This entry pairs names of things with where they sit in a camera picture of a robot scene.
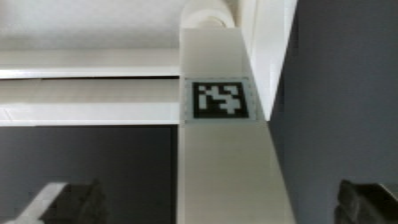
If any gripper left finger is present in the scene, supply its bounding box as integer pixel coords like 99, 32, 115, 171
11, 180, 108, 224

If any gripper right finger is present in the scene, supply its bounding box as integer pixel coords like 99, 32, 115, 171
334, 180, 398, 224

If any white desk top tray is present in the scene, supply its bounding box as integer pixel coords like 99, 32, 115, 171
0, 0, 298, 119

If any white L-shaped fence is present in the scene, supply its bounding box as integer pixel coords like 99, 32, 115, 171
0, 79, 179, 127

